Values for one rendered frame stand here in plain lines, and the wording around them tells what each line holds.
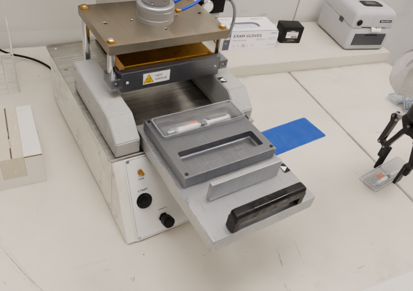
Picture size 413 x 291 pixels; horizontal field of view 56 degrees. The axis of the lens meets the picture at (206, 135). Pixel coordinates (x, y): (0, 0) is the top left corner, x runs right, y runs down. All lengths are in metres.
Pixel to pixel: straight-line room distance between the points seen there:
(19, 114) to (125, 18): 0.36
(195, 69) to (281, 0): 0.96
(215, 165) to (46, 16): 0.94
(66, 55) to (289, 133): 0.67
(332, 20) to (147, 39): 1.12
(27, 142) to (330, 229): 0.73
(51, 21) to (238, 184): 0.99
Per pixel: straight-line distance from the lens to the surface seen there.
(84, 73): 0.88
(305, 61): 1.54
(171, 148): 0.70
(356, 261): 0.98
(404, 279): 0.98
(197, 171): 0.67
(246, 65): 1.40
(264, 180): 0.72
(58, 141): 1.08
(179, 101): 0.93
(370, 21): 1.70
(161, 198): 0.84
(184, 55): 0.85
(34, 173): 0.97
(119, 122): 0.76
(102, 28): 0.81
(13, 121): 1.02
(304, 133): 1.23
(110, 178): 0.82
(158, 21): 0.83
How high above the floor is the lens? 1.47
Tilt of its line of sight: 40 degrees down
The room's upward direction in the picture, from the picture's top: 11 degrees clockwise
